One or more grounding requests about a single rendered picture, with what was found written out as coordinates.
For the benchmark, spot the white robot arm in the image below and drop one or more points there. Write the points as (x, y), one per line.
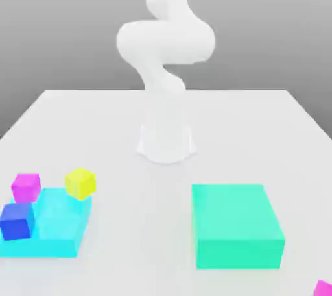
(166, 41)

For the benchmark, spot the small yellow cube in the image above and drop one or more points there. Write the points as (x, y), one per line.
(80, 183)

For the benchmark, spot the small magenta cube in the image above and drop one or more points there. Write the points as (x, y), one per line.
(324, 289)
(26, 188)

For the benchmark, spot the small blue cube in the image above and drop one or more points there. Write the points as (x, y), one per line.
(15, 222)

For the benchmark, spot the large turquoise green box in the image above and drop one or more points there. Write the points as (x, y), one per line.
(236, 220)

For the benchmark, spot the large cyan box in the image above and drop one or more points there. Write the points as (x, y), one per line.
(59, 220)

